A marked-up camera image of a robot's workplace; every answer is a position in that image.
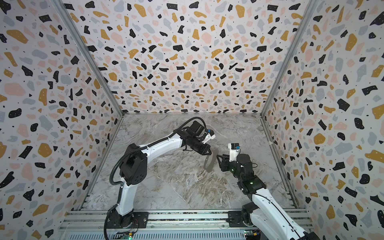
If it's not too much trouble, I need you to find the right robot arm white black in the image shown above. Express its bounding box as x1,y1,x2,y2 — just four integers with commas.
217,154,319,240

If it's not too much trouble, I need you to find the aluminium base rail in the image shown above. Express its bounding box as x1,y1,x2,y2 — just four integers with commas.
58,209,313,232

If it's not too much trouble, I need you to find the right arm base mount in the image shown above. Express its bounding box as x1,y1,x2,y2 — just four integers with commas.
226,210,254,228

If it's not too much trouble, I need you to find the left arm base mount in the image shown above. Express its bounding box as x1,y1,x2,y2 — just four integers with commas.
106,210,149,229

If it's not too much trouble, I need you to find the white perforated cable duct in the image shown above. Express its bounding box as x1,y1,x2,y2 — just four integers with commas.
61,230,246,240

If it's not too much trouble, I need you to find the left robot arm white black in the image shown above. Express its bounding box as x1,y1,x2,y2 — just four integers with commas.
104,117,216,230

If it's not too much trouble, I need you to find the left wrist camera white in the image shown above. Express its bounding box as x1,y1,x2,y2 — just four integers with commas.
202,129,216,144

